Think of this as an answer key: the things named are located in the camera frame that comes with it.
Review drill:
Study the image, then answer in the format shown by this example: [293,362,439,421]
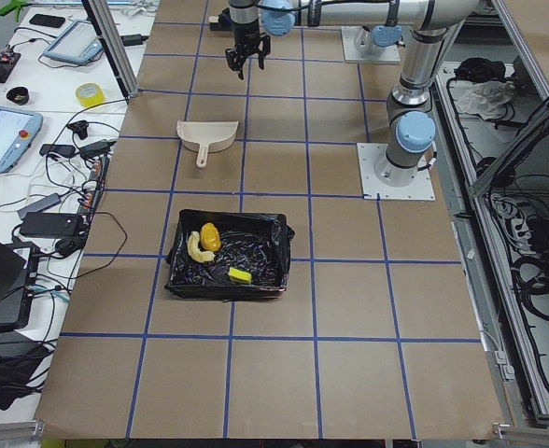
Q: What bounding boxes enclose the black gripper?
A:
[225,21,271,79]

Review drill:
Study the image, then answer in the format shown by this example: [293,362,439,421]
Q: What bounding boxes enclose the beige plastic dustpan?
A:
[176,120,239,169]

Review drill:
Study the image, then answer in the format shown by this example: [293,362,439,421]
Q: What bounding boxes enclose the yellow toy potato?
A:
[200,222,221,252]

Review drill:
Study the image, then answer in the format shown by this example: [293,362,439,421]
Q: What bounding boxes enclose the toy croissant bread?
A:
[187,231,215,263]

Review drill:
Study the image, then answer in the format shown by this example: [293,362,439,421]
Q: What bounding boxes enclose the yellow green sponge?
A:
[228,267,252,285]

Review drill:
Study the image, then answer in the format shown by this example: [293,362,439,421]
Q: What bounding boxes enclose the beige hand brush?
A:
[208,14,232,32]

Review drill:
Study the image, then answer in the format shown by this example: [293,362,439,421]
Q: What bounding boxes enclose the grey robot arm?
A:
[362,25,402,48]
[223,0,477,179]

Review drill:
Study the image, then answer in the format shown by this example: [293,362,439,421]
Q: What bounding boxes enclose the black lined trash bin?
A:
[165,209,295,301]

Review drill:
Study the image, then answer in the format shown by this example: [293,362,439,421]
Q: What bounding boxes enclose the yellow tape roll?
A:
[75,82,106,108]

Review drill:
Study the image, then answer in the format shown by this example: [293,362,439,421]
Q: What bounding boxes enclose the blue teach pendant far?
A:
[42,20,103,65]

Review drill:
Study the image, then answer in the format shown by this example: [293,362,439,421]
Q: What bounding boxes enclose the blue teach pendant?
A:
[42,20,103,65]
[0,106,44,174]

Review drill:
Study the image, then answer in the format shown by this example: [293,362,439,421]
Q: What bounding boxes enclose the power strip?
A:
[77,155,110,215]

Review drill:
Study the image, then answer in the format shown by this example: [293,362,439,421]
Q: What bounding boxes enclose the black smartphone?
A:
[29,13,65,29]

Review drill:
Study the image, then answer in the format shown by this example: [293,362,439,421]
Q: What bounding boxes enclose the blue teach pendant near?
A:
[0,106,44,174]

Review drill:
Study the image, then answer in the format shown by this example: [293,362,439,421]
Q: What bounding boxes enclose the black power adapter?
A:
[20,212,83,238]

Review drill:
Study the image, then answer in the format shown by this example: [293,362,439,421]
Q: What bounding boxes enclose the black laptop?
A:
[0,242,39,332]

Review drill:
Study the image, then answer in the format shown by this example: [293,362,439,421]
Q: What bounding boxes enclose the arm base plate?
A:
[357,143,435,202]
[341,26,401,65]

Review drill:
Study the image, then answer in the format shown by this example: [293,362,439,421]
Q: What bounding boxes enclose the aluminium frame post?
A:
[82,0,139,102]

